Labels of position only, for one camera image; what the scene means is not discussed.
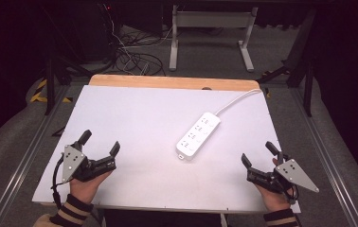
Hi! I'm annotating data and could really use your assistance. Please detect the white power strip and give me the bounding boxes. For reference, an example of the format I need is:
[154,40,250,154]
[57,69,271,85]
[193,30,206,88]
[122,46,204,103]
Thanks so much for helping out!
[175,111,222,162]

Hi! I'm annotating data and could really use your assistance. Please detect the white metal stand frame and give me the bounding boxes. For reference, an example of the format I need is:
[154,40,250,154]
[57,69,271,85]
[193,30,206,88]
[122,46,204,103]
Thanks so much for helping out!
[169,4,260,73]

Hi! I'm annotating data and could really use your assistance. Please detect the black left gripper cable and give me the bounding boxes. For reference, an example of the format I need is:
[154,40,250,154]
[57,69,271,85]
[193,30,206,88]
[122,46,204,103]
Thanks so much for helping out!
[50,153,66,210]

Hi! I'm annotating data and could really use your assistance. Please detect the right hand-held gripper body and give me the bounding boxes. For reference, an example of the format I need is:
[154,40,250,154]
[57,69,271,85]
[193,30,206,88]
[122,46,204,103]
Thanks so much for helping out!
[246,151,320,194]

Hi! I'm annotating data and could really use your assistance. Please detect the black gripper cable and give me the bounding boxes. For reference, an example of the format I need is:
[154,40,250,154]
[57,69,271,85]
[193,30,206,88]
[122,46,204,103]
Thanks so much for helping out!
[280,183,300,205]
[50,153,66,210]

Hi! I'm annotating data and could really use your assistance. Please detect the person's dark lap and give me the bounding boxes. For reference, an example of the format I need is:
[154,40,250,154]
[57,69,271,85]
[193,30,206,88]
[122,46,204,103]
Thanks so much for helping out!
[103,209,223,227]

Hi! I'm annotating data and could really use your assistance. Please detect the person's right hand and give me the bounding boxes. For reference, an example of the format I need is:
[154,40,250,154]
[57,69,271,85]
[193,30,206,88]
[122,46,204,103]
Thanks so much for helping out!
[255,183,295,213]

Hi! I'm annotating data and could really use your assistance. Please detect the grey metal floor rail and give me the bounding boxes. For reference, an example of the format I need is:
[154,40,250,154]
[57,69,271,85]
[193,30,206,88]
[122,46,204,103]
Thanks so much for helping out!
[290,87,358,227]
[0,84,71,227]

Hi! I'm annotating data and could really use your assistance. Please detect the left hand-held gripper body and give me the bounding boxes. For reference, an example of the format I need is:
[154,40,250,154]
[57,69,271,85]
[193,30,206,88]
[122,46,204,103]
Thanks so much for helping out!
[61,141,117,184]

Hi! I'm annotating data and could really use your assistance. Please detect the black metal stand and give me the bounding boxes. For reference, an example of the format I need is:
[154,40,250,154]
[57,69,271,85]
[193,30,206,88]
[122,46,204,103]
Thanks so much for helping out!
[39,46,95,116]
[256,8,318,118]

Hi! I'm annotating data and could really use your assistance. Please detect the black equipment case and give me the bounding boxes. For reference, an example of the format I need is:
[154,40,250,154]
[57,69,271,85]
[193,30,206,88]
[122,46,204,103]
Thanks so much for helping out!
[79,2,122,64]

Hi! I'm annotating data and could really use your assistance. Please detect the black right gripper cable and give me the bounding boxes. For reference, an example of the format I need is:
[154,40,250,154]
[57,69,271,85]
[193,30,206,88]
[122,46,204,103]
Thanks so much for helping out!
[280,183,300,205]

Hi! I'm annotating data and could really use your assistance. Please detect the tangle of floor cables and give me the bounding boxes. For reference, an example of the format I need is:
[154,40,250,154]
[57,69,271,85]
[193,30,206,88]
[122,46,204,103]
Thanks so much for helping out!
[104,26,176,78]

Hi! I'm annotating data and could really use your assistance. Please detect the white power strip cable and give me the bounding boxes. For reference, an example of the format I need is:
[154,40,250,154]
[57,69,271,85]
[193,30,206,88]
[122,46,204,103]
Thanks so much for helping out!
[214,88,264,116]

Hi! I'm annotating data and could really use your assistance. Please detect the person's left hand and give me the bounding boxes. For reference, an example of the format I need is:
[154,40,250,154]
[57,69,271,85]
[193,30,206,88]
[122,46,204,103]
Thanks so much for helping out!
[69,170,114,204]

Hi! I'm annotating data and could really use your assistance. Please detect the yellow black hazard tape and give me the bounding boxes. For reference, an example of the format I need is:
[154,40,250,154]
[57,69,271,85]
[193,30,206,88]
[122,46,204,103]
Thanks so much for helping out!
[29,79,74,104]

